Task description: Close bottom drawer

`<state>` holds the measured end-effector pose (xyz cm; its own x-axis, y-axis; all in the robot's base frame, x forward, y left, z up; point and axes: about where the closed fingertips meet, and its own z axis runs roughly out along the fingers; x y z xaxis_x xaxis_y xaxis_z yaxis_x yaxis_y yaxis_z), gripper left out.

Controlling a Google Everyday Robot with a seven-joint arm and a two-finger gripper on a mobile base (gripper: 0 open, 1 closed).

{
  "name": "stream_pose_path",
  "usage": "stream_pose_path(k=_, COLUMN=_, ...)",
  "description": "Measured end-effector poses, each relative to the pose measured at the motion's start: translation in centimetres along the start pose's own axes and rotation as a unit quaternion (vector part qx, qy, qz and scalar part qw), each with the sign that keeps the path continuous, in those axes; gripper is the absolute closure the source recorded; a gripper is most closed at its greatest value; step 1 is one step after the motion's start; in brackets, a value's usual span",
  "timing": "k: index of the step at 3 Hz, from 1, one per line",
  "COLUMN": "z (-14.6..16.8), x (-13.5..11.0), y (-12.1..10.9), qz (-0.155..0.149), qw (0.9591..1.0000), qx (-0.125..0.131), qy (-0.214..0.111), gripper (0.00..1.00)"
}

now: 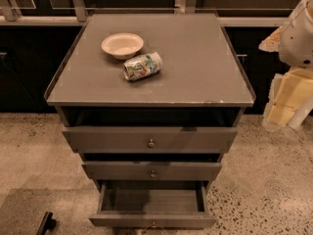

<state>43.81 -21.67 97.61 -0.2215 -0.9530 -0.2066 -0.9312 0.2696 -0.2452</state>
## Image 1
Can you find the white bowl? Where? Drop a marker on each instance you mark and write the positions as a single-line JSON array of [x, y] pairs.
[[122, 46]]

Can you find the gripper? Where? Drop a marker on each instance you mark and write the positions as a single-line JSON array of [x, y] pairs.
[[297, 44]]

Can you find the metal window railing frame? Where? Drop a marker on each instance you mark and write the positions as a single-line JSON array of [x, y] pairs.
[[79, 12]]

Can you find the grey bottom drawer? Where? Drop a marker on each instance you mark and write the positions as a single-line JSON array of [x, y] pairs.
[[143, 204]]

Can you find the grey middle drawer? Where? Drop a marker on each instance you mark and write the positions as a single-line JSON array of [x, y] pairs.
[[151, 170]]

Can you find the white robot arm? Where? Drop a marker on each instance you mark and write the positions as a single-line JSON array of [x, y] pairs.
[[293, 41]]

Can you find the grey drawer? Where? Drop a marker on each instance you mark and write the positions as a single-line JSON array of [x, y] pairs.
[[143, 204], [151, 170], [150, 140]]

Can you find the grey drawer cabinet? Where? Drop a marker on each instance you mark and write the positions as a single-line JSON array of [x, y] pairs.
[[201, 82]]

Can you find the crushed soda can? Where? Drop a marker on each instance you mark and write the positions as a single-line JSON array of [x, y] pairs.
[[142, 66]]

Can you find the grey top drawer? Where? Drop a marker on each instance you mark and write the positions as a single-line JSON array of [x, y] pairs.
[[150, 140]]

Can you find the black object on floor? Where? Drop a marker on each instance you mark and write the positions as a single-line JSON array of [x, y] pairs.
[[47, 223]]

